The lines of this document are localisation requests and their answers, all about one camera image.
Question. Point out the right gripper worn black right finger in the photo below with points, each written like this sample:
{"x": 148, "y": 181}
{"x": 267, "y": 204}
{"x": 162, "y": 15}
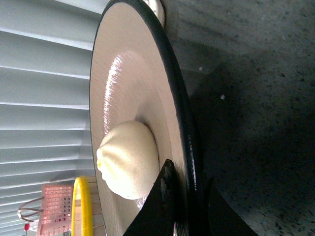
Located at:
{"x": 222, "y": 219}

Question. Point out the right gripper worn black left finger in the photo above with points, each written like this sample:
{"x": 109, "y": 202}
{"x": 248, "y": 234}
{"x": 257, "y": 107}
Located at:
{"x": 162, "y": 206}

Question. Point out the white steamed bun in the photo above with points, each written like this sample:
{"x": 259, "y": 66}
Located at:
{"x": 128, "y": 160}

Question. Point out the brown plate with black rim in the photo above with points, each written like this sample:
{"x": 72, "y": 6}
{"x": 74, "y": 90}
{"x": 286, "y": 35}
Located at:
{"x": 135, "y": 76}

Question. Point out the white rectangular tray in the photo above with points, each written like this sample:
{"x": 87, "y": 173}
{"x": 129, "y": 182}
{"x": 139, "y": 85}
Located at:
{"x": 157, "y": 8}

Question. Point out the wooden steamer basket yellow rims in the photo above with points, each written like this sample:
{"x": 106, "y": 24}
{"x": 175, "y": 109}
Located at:
{"x": 87, "y": 218}

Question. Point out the pink printed card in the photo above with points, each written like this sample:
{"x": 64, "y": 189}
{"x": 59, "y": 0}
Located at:
{"x": 56, "y": 204}

